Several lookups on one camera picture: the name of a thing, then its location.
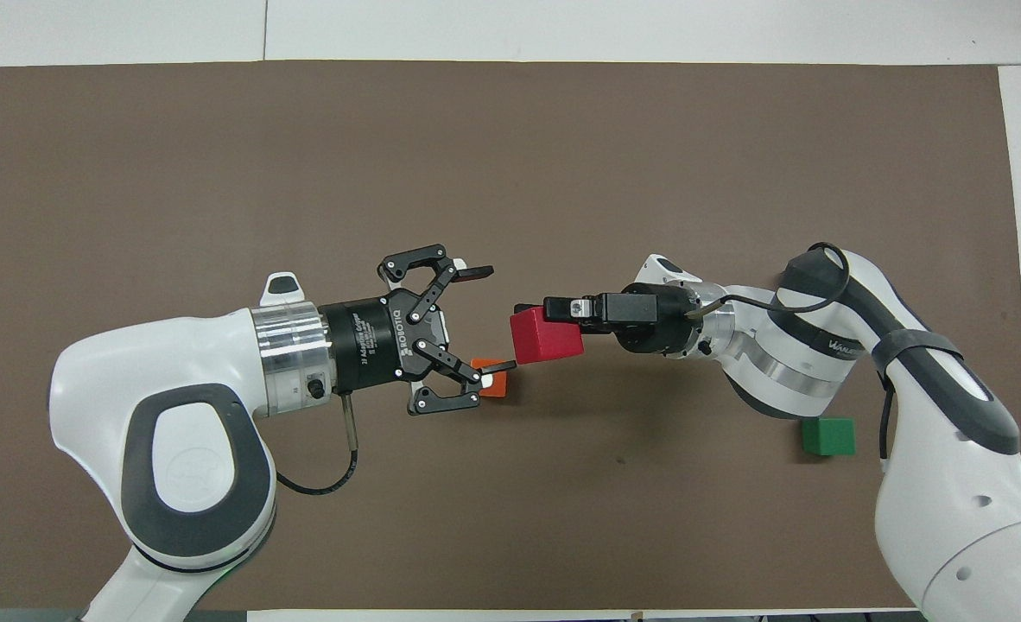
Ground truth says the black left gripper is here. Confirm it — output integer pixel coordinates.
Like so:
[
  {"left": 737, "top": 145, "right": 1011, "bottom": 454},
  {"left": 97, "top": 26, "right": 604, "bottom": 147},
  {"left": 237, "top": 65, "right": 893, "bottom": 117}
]
[{"left": 320, "top": 245, "right": 518, "bottom": 417}]

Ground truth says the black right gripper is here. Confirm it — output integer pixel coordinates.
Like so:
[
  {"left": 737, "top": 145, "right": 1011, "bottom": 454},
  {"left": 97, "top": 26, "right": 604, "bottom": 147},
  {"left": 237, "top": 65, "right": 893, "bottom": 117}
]
[{"left": 515, "top": 283, "right": 701, "bottom": 358}]

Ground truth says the red wooden block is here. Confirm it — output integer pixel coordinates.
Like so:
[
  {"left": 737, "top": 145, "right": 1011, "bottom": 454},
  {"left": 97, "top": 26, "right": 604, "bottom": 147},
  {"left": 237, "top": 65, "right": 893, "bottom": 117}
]
[{"left": 510, "top": 307, "right": 586, "bottom": 365}]

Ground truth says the orange wooden block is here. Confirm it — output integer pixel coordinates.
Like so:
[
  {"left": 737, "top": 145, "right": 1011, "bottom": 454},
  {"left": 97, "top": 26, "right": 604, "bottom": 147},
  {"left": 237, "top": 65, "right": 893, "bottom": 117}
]
[{"left": 470, "top": 359, "right": 511, "bottom": 399}]

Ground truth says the green wooden block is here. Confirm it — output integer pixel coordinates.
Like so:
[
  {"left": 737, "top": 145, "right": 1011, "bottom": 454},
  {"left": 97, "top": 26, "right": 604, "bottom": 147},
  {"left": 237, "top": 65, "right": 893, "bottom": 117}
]
[{"left": 802, "top": 417, "right": 857, "bottom": 457}]

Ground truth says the brown table mat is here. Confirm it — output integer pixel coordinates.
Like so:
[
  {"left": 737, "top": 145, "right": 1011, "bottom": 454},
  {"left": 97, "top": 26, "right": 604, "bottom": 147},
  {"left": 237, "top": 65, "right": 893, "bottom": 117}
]
[{"left": 0, "top": 60, "right": 1021, "bottom": 611}]

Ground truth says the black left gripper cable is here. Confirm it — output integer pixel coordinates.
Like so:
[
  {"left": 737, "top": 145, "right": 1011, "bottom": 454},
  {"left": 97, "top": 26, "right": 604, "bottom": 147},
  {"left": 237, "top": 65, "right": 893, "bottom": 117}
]
[{"left": 277, "top": 393, "right": 361, "bottom": 497}]

